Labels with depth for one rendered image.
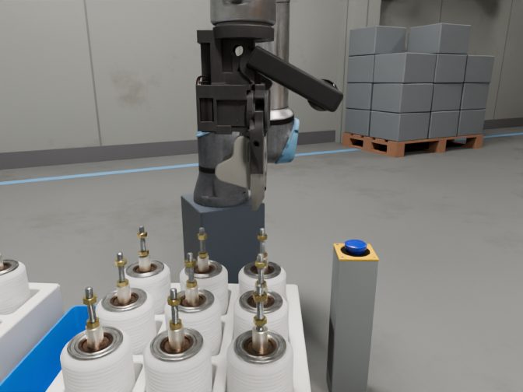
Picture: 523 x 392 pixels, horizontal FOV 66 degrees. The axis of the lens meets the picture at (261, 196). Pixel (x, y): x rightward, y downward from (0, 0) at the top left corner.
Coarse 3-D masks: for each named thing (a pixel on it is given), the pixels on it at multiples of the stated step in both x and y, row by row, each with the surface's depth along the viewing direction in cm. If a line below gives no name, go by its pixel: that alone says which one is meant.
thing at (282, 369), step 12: (228, 348) 57; (288, 348) 57; (228, 360) 56; (240, 360) 54; (288, 360) 55; (228, 372) 57; (240, 372) 54; (252, 372) 53; (264, 372) 53; (276, 372) 53; (288, 372) 55; (228, 384) 57; (240, 384) 54; (252, 384) 53; (264, 384) 53; (276, 384) 54; (288, 384) 56
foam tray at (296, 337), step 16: (176, 288) 87; (288, 288) 87; (288, 304) 81; (160, 320) 76; (224, 320) 76; (224, 336) 71; (288, 336) 74; (224, 352) 67; (304, 352) 67; (224, 368) 63; (304, 368) 63; (64, 384) 60; (144, 384) 60; (224, 384) 60; (304, 384) 60
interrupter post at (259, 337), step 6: (252, 330) 56; (264, 330) 56; (252, 336) 56; (258, 336) 55; (264, 336) 56; (252, 342) 57; (258, 342) 56; (264, 342) 56; (258, 348) 56; (264, 348) 56
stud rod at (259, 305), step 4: (260, 284) 55; (256, 288) 54; (260, 288) 54; (256, 292) 55; (260, 292) 54; (256, 304) 55; (260, 304) 55; (256, 308) 55; (260, 308) 55; (256, 312) 56; (260, 312) 55; (260, 316) 55; (260, 328) 56
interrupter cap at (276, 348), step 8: (240, 336) 59; (248, 336) 59; (272, 336) 59; (280, 336) 59; (240, 344) 57; (248, 344) 58; (272, 344) 57; (280, 344) 57; (240, 352) 55; (248, 352) 56; (256, 352) 56; (264, 352) 56; (272, 352) 55; (280, 352) 55; (248, 360) 54; (256, 360) 54; (264, 360) 54; (272, 360) 54
